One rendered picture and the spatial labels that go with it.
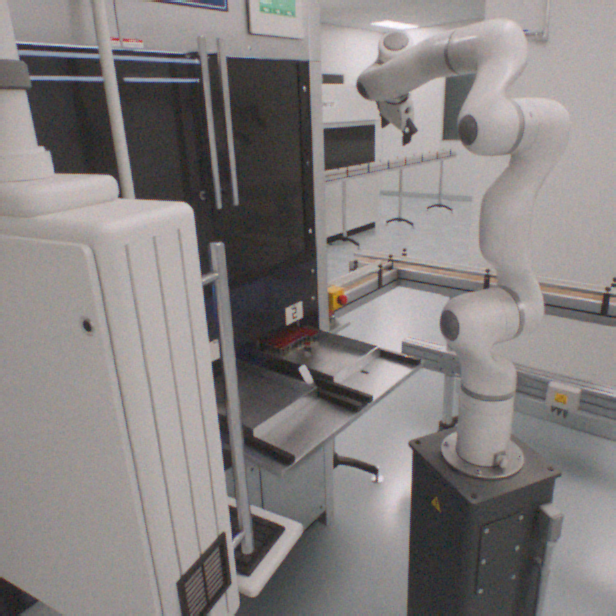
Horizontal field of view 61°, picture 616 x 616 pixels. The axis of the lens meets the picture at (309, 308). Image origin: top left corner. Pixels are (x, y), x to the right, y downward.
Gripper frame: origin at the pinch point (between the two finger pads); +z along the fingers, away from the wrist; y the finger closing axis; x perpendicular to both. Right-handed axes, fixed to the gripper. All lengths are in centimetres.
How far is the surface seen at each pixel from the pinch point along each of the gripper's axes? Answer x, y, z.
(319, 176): 19.8, 15.6, 18.0
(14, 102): 75, -12, -78
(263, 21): 15.7, 35.4, -27.2
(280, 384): 72, -29, 28
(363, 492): 73, -61, 132
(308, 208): 29.3, 10.1, 20.9
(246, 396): 82, -28, 22
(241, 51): 25.9, 31.5, -26.6
